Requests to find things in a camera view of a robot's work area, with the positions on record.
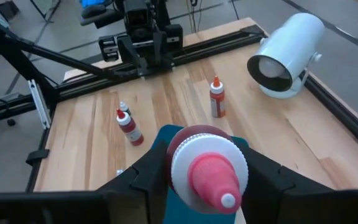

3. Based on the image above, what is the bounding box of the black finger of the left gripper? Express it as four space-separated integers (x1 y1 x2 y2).
152 29 175 75
117 36 144 77

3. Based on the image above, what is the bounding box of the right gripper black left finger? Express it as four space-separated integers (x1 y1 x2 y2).
99 140 170 224

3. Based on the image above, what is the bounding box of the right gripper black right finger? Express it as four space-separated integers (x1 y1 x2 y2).
237 146 337 224

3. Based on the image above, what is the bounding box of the small white cap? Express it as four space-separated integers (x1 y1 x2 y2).
119 101 132 116

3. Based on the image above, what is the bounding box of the pink food coloring bottle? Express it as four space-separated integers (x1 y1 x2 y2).
165 124 250 215

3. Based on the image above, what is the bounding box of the red food coloring bottle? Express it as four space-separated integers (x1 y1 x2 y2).
116 108 145 147

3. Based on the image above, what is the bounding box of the orange food coloring bottle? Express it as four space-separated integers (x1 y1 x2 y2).
209 75 227 119

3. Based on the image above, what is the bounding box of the dark grey office chair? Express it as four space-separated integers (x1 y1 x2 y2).
78 0 126 29

